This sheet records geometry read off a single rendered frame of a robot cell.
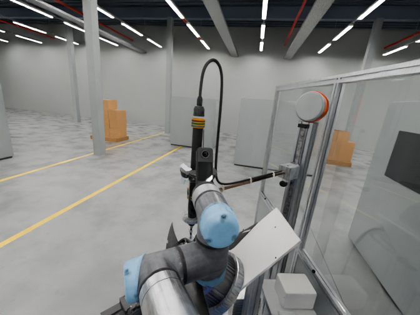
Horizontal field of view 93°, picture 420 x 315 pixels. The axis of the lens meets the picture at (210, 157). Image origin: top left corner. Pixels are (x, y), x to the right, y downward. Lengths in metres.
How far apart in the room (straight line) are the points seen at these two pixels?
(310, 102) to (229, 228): 0.91
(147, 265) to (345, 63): 13.47
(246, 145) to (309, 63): 8.01
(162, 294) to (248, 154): 5.94
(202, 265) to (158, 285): 0.11
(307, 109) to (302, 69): 11.88
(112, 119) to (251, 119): 5.45
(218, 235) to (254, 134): 5.74
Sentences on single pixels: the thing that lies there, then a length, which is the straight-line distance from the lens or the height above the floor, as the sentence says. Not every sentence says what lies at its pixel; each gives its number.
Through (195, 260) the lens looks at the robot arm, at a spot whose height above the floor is 1.55.
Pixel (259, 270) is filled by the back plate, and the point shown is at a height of 1.20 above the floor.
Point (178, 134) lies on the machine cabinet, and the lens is 8.24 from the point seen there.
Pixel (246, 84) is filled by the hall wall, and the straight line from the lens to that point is 12.76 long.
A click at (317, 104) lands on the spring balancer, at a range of 1.17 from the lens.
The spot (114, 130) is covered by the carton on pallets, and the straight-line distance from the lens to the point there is 8.84.
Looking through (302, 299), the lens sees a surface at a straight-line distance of 1.34.
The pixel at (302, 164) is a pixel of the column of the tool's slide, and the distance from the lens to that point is 1.21.
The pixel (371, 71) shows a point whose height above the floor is 2.04.
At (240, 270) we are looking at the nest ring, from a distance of 1.03.
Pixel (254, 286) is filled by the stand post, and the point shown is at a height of 1.03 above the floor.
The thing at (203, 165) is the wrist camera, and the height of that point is 1.70.
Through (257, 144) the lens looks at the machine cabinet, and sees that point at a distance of 6.14.
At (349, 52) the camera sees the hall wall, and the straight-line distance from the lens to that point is 13.73.
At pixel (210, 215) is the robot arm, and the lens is 0.39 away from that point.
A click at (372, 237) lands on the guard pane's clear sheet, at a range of 1.07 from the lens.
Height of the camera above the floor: 1.86
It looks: 16 degrees down
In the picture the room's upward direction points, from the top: 5 degrees clockwise
